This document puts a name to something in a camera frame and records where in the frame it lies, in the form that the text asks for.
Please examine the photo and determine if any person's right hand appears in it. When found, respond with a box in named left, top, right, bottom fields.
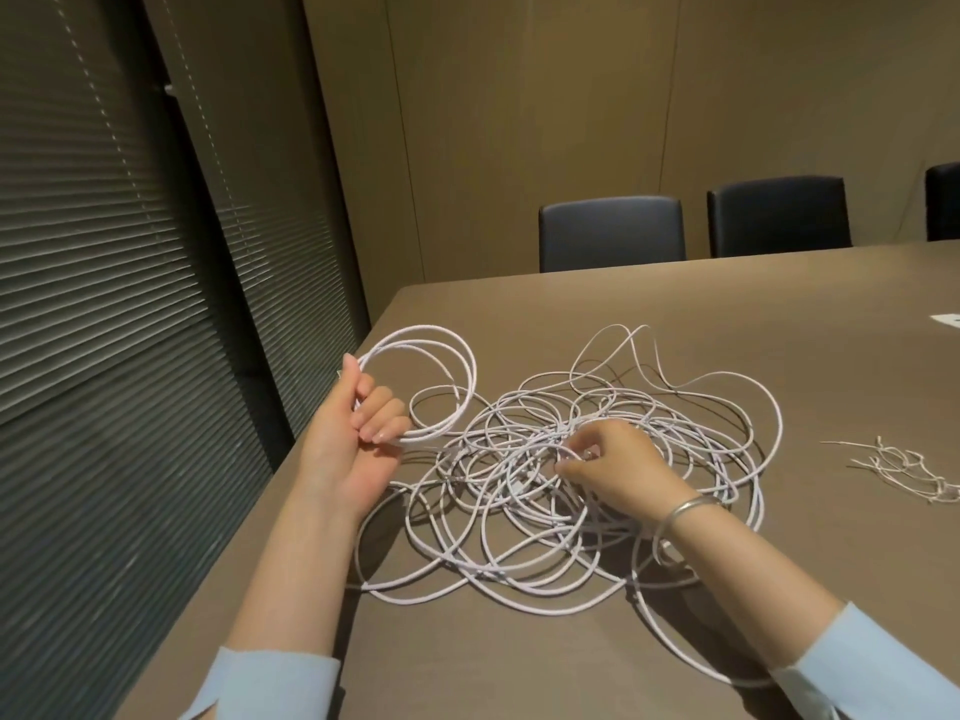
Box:
left=553, top=419, right=700, bottom=531

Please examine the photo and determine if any bunch of white twist ties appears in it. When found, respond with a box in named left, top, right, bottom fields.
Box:
left=821, top=434, right=960, bottom=506

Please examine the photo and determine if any dark meeting chair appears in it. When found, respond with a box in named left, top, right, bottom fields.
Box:
left=923, top=161, right=960, bottom=243
left=706, top=175, right=854, bottom=260
left=537, top=195, right=688, bottom=275

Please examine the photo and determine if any person's left hand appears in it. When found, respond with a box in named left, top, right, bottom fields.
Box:
left=294, top=353, right=414, bottom=520

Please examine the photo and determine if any pile of white cables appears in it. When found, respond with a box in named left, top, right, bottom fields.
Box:
left=404, top=324, right=785, bottom=616

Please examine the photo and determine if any white cable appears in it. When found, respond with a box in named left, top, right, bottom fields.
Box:
left=350, top=324, right=785, bottom=689

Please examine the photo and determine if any glass partition with grey blinds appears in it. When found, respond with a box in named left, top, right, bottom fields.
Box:
left=0, top=0, right=373, bottom=720

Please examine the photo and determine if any person's left forearm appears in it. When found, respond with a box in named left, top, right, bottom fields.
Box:
left=179, top=475, right=395, bottom=720

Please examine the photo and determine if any silver bracelet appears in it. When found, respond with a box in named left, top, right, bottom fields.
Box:
left=650, top=494, right=725, bottom=569

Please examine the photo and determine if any brown table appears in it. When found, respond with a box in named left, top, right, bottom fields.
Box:
left=112, top=239, right=960, bottom=720

